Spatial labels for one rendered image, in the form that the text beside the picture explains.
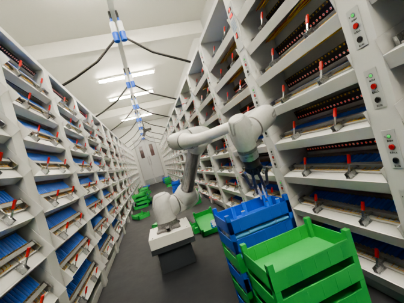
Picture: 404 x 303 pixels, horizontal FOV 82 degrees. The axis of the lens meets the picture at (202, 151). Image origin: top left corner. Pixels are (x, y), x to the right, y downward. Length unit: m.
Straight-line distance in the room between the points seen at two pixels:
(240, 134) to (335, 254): 0.52
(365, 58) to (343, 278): 0.67
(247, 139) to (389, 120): 0.46
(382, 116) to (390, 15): 0.29
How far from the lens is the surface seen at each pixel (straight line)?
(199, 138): 1.26
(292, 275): 0.80
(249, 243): 1.04
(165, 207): 1.80
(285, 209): 1.10
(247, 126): 0.98
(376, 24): 0.91
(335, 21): 1.00
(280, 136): 1.41
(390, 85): 0.88
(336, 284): 0.90
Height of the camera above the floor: 0.76
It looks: level
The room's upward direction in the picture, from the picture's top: 16 degrees counter-clockwise
